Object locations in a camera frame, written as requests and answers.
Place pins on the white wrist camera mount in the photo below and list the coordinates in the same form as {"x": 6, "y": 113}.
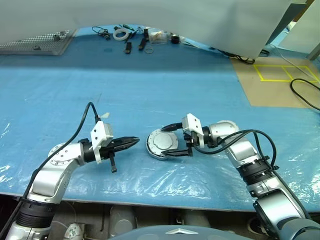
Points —
{"x": 193, "y": 123}
{"x": 98, "y": 135}

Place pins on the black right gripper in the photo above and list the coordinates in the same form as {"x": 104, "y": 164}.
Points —
{"x": 191, "y": 140}

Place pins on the short black bar tool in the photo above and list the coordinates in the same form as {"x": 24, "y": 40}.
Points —
{"x": 128, "y": 48}

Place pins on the clear plastic bag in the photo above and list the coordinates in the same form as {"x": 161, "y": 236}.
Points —
{"x": 158, "y": 38}

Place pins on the large white board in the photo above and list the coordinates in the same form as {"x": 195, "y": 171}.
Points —
{"x": 150, "y": 12}

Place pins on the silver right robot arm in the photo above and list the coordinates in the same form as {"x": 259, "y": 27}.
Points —
{"x": 242, "y": 155}

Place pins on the white tape roll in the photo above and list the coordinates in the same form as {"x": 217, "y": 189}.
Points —
{"x": 115, "y": 35}

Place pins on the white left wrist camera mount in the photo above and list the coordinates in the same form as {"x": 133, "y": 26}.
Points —
{"x": 98, "y": 135}

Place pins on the motor stator with copper windings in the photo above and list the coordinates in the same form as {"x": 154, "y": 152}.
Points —
{"x": 149, "y": 147}

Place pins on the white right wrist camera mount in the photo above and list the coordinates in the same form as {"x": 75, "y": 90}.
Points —
{"x": 193, "y": 123}

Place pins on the brown cardboard floor sheet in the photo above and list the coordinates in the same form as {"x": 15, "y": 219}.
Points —
{"x": 272, "y": 95}

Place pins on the white side panel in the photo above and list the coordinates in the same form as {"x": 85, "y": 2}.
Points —
{"x": 301, "y": 32}

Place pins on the small black cylinder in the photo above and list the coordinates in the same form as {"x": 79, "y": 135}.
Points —
{"x": 175, "y": 39}

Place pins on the white device under table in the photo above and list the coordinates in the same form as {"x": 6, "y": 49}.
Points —
{"x": 74, "y": 231}

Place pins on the grey robot torso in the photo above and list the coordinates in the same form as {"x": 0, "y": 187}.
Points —
{"x": 150, "y": 233}

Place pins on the long black bar tool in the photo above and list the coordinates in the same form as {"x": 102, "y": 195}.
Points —
{"x": 142, "y": 43}

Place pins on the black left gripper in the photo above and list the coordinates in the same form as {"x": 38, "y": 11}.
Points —
{"x": 108, "y": 149}

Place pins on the perforated metal plate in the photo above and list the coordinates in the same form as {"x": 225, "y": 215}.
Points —
{"x": 37, "y": 43}

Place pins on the grey metal frame post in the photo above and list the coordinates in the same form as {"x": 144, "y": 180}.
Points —
{"x": 313, "y": 50}

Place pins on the grey rounded shape under table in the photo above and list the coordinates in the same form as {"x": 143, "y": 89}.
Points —
{"x": 195, "y": 218}
{"x": 122, "y": 220}

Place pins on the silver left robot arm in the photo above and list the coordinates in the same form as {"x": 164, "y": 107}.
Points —
{"x": 50, "y": 175}

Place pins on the blue plastic table sheet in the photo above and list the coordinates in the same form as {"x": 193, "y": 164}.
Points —
{"x": 175, "y": 87}

